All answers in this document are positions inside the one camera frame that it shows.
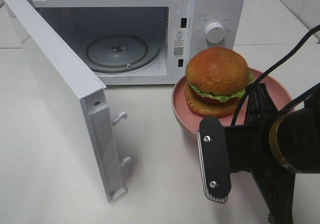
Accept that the upper white power knob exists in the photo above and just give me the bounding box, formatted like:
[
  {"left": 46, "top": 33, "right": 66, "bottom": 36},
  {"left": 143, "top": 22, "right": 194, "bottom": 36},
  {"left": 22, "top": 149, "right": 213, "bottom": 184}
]
[{"left": 205, "top": 21, "right": 226, "bottom": 47}]

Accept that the white microwave oven body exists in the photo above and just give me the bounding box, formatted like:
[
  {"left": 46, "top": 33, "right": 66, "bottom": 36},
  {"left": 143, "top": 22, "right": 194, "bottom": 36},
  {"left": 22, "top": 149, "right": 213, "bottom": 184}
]
[{"left": 28, "top": 0, "right": 244, "bottom": 85}]

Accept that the black camera cable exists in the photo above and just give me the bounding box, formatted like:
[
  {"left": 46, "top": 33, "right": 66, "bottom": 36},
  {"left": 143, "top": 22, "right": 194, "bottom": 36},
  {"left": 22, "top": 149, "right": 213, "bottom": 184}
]
[{"left": 231, "top": 23, "right": 320, "bottom": 127}]

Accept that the white warning sticker QR code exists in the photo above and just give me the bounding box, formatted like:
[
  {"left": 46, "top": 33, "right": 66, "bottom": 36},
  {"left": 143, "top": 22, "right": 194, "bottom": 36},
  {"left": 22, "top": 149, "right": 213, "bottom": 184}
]
[{"left": 172, "top": 28, "right": 187, "bottom": 58}]

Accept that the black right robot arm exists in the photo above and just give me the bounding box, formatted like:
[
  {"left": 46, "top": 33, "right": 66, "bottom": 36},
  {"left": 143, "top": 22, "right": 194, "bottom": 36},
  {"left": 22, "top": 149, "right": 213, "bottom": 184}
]
[{"left": 244, "top": 83, "right": 320, "bottom": 224}]

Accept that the white microwave door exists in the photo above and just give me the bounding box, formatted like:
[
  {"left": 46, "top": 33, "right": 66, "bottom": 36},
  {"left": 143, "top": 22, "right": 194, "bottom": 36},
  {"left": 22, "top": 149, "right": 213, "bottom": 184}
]
[{"left": 4, "top": 0, "right": 131, "bottom": 202}]

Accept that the toy burger with lettuce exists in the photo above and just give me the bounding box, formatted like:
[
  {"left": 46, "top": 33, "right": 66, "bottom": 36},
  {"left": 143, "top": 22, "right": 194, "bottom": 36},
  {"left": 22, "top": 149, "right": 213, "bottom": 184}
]
[{"left": 184, "top": 46, "right": 254, "bottom": 118}]

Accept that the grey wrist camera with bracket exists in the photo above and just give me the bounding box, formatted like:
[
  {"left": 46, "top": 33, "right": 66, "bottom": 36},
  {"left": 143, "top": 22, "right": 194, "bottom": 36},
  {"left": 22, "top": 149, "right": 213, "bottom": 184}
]
[{"left": 197, "top": 116, "right": 262, "bottom": 204}]

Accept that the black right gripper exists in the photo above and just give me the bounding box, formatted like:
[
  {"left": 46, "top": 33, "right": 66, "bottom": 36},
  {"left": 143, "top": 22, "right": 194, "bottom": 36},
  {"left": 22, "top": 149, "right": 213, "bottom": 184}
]
[{"left": 244, "top": 83, "right": 295, "bottom": 224}]

